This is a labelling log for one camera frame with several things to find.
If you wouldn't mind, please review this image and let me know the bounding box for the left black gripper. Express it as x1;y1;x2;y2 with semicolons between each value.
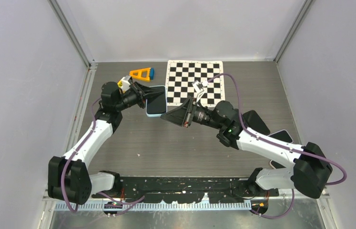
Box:
115;82;163;112

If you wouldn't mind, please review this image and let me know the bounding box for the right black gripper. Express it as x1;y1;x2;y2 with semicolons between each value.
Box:
162;96;224;130

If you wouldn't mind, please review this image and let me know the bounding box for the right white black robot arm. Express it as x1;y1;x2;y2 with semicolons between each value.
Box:
161;97;333;199

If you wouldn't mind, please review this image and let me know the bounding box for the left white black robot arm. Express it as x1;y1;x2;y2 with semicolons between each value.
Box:
48;82;166;211

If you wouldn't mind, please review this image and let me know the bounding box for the black phone case far right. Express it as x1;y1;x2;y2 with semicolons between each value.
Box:
242;110;271;135

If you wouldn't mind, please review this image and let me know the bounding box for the phone with white edge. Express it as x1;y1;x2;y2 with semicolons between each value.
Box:
269;129;293;143

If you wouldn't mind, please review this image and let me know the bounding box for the phone with pink edge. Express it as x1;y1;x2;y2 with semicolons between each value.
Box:
269;160;286;169

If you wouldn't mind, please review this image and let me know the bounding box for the orange triangle toy block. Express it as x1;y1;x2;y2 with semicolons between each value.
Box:
129;67;155;82

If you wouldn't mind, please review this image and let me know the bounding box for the yellow red blue toy block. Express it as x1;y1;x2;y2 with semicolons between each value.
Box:
118;79;124;91

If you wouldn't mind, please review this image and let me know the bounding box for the black white checkerboard mat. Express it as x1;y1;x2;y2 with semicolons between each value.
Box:
164;60;226;108

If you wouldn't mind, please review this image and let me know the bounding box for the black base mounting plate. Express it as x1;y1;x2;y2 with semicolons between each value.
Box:
104;177;279;204

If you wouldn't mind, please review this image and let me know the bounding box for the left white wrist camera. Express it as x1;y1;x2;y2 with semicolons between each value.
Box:
121;75;133;93

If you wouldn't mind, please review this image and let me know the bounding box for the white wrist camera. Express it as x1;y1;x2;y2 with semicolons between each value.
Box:
192;80;208;103
121;75;133;93

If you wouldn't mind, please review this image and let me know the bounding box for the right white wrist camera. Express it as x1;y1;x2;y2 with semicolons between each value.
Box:
192;80;208;103

